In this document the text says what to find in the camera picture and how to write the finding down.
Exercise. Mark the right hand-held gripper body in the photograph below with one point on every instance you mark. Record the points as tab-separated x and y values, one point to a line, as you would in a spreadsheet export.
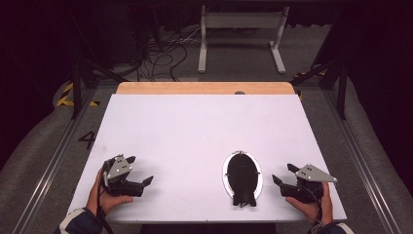
311	175

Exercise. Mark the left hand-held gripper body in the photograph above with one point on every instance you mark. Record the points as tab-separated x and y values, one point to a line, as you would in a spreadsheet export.
118	169

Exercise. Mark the oval silver picture frame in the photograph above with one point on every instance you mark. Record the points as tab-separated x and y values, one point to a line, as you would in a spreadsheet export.
242	175

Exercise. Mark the person's left hand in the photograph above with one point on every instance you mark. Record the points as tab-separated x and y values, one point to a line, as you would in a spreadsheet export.
108	201

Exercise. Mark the person's right hand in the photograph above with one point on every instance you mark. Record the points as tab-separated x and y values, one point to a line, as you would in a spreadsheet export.
313	211

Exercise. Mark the black metal stand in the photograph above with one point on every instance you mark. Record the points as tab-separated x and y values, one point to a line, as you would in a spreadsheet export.
341	94
76	91

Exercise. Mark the dark table grommet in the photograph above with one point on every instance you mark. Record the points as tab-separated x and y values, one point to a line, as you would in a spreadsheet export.
239	93

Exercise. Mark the wooden table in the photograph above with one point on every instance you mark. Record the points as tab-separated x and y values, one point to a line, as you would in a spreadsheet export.
195	87

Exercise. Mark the aluminium floor rail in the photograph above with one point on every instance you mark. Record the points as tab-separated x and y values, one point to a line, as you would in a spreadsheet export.
363	162
55	162

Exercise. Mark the white metal table frame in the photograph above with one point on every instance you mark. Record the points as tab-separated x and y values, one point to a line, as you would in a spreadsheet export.
243	20

